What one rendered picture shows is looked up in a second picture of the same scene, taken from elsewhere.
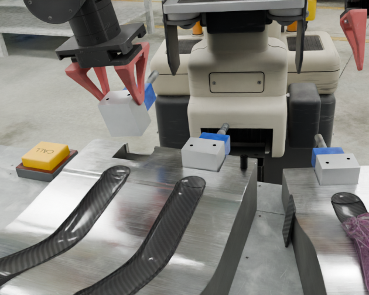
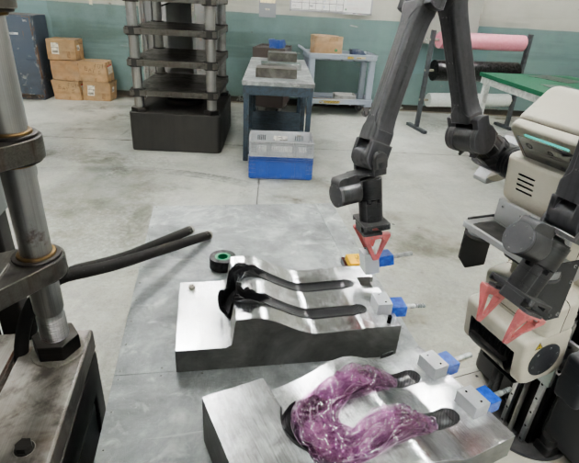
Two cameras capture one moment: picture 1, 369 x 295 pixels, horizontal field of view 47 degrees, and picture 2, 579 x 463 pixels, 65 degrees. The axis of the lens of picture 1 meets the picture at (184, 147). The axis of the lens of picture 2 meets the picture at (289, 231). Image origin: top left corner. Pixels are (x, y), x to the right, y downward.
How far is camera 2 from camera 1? 0.75 m
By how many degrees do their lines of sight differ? 49
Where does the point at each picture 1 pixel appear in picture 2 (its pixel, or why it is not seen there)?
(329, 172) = (422, 359)
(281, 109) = (524, 342)
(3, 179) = (334, 259)
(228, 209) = (352, 326)
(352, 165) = (434, 366)
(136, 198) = (335, 296)
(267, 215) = not seen: hidden behind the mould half
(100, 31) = (365, 217)
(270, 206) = not seen: hidden behind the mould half
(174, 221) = (333, 313)
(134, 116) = (366, 263)
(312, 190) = (409, 361)
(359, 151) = not seen: outside the picture
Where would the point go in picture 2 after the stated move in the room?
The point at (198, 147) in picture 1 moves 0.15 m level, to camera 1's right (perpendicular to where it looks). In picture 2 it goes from (378, 297) to (426, 333)
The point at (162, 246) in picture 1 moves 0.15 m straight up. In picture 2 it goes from (316, 315) to (322, 260)
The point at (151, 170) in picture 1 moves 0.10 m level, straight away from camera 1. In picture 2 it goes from (357, 293) to (384, 280)
